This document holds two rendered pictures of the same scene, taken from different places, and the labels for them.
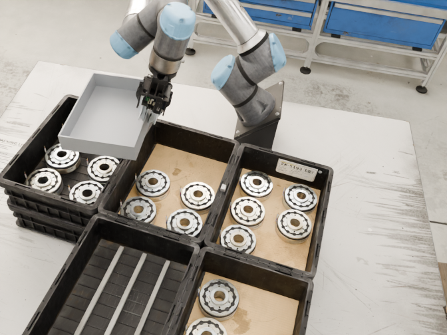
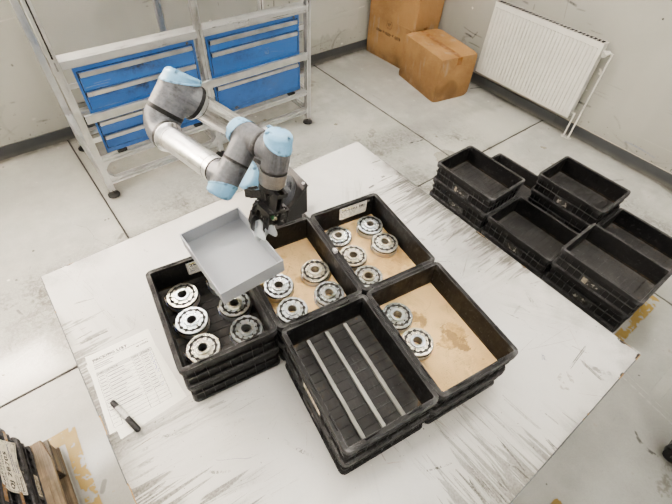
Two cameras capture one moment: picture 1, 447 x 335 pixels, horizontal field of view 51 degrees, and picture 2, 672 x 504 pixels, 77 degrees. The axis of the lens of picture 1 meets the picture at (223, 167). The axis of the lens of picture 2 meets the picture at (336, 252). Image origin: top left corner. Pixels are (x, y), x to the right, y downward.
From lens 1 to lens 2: 0.65 m
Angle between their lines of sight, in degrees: 27
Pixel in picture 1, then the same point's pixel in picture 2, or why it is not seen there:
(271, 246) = (384, 265)
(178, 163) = not seen: hidden behind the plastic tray
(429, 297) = (466, 232)
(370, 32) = (253, 97)
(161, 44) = (277, 166)
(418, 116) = (322, 140)
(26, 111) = (87, 322)
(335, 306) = not seen: hidden behind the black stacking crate
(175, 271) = (354, 325)
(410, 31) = (280, 82)
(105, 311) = (345, 384)
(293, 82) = not seen: hidden behind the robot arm
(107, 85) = (195, 237)
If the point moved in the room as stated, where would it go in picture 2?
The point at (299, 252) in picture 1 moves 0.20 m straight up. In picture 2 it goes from (401, 256) to (410, 219)
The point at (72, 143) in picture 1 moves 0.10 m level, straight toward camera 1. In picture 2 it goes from (233, 291) to (265, 305)
